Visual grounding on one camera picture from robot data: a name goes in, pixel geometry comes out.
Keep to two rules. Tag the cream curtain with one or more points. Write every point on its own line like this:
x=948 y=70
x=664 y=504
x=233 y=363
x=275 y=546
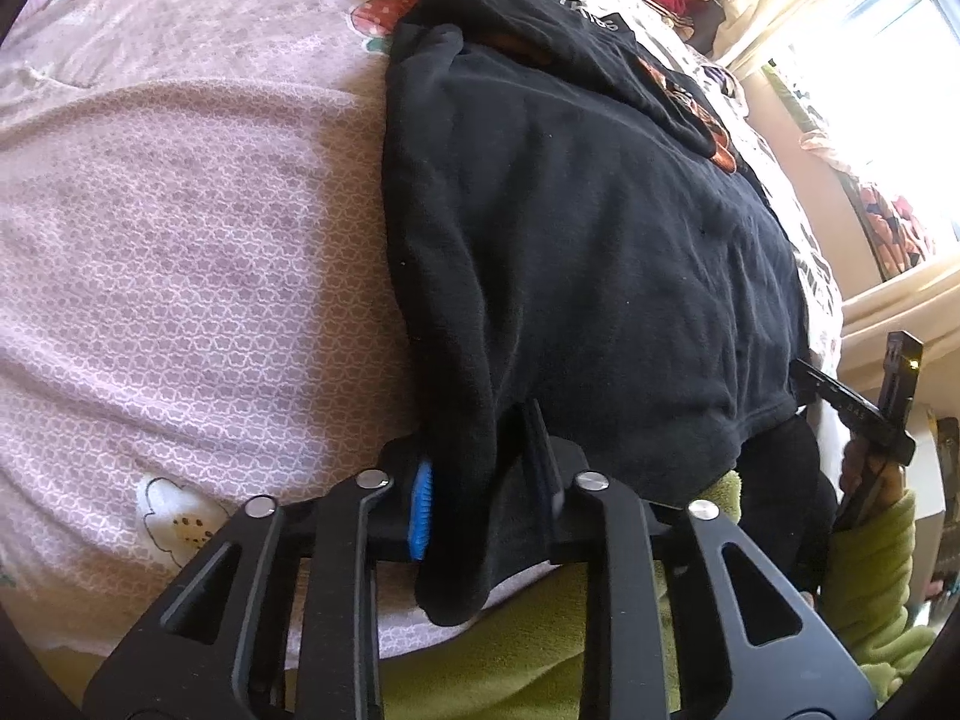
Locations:
x=795 y=7

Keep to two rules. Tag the window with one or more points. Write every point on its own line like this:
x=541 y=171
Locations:
x=877 y=75

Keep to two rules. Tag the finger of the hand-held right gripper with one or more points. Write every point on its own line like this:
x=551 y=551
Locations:
x=847 y=401
x=900 y=375

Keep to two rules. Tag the black sweater with orange cuffs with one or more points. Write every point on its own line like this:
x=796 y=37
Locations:
x=600 y=240

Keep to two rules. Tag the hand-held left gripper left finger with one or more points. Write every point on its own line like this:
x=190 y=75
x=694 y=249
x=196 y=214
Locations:
x=421 y=514

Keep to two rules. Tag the person's right hand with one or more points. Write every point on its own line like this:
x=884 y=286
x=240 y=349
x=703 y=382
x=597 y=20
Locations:
x=891 y=486

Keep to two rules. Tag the colourful floral cloth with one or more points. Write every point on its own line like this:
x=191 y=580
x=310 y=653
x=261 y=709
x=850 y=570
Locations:
x=896 y=221

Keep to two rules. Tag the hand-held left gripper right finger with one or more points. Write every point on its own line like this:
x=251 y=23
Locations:
x=534 y=457

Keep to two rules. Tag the person's right forearm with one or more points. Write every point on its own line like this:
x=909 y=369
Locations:
x=877 y=592

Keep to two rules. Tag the person's green fleece clothing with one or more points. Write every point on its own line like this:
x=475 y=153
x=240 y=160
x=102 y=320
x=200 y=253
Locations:
x=525 y=660

